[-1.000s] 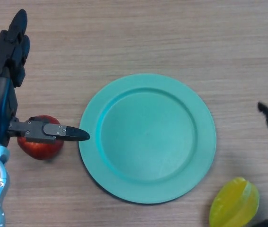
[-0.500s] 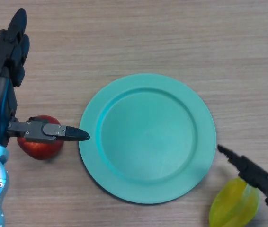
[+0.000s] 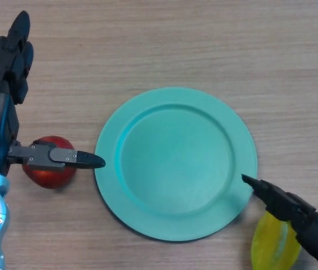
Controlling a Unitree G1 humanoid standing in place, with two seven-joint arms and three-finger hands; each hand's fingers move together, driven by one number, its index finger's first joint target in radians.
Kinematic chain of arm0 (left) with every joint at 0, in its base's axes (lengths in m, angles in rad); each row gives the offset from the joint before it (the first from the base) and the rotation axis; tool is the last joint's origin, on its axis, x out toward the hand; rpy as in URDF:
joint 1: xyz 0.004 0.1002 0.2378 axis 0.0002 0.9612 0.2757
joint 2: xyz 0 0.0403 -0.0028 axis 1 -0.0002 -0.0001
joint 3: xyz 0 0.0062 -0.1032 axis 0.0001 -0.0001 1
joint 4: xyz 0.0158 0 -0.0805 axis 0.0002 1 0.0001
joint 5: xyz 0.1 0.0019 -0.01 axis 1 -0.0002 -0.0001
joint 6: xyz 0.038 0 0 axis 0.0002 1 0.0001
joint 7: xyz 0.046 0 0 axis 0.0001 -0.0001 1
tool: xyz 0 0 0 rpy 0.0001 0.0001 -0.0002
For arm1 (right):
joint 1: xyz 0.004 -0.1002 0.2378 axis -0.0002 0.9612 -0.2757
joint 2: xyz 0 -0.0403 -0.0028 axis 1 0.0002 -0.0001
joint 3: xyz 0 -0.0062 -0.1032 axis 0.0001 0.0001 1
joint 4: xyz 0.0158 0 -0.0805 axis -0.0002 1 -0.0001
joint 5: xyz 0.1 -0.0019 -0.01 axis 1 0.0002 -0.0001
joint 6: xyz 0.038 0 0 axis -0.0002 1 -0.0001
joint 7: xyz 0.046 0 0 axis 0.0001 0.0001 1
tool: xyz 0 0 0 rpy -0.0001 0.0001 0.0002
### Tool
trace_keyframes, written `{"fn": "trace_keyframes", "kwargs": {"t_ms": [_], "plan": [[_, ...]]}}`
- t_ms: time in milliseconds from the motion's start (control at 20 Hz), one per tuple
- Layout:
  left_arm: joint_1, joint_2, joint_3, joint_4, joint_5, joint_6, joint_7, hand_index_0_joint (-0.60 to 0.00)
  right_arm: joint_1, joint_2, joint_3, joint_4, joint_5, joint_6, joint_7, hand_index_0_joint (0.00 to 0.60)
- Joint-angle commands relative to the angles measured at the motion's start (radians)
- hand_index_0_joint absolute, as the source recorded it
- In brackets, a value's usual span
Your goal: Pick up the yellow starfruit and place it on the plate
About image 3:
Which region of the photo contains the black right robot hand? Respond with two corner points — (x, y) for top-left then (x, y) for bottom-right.
(241, 173), (318, 270)

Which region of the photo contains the yellow starfruit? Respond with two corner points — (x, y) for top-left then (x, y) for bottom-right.
(251, 210), (302, 270)

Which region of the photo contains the green round plate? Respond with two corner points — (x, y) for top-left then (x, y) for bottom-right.
(94, 87), (258, 242)

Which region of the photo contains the red apple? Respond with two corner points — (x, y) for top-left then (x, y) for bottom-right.
(22, 136), (76, 190)

